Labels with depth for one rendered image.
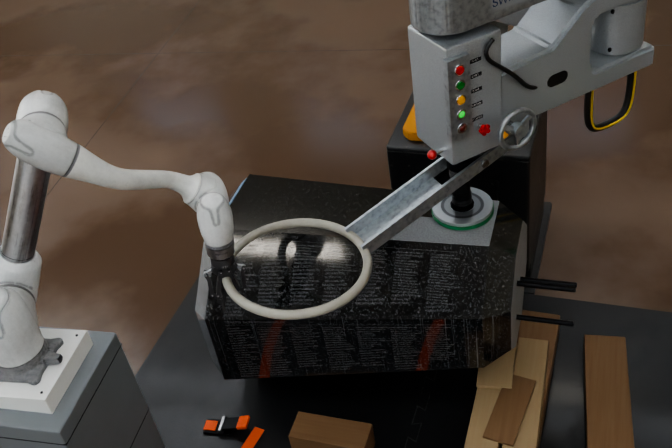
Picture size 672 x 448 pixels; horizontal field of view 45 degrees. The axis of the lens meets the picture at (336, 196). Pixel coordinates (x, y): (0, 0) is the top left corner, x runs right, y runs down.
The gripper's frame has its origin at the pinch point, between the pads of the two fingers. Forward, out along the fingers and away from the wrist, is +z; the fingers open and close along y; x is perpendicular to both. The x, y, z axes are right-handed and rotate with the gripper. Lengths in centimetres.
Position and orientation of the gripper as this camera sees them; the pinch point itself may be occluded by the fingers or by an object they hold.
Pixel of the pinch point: (230, 301)
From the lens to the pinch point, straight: 272.0
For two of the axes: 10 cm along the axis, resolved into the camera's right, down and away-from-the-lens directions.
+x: -2.3, -5.5, 8.0
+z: 0.6, 8.1, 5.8
